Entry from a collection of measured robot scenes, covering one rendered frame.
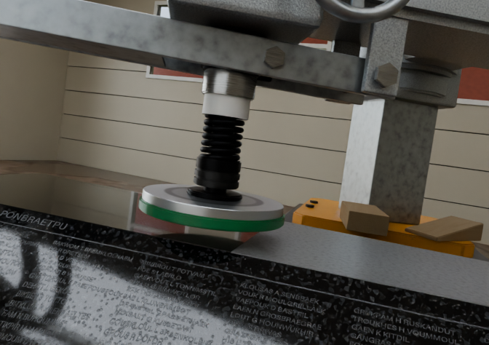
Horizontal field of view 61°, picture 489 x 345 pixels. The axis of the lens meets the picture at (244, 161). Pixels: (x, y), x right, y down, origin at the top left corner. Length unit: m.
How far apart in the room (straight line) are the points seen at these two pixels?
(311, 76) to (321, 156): 6.06
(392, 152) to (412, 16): 0.74
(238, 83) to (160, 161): 7.29
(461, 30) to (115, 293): 0.58
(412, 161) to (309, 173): 5.37
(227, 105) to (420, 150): 0.89
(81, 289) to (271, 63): 0.38
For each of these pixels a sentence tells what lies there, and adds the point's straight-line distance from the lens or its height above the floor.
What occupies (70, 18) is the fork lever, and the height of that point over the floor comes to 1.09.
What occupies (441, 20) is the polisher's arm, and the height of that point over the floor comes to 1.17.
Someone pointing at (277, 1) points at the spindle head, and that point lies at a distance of 0.55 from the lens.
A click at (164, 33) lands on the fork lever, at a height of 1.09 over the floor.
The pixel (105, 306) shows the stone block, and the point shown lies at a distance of 0.56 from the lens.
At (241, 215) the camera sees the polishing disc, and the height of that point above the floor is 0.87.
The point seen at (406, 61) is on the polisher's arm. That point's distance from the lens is 1.28.
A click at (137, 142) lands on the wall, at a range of 8.17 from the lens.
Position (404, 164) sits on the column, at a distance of 1.35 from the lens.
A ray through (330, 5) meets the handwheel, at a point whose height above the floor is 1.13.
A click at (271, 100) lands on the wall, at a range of 6.95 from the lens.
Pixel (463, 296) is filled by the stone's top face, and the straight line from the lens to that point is 0.57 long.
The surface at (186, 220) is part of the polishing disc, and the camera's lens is 0.53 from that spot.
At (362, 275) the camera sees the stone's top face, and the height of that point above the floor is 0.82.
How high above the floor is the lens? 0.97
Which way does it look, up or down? 3 degrees down
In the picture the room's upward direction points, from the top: 8 degrees clockwise
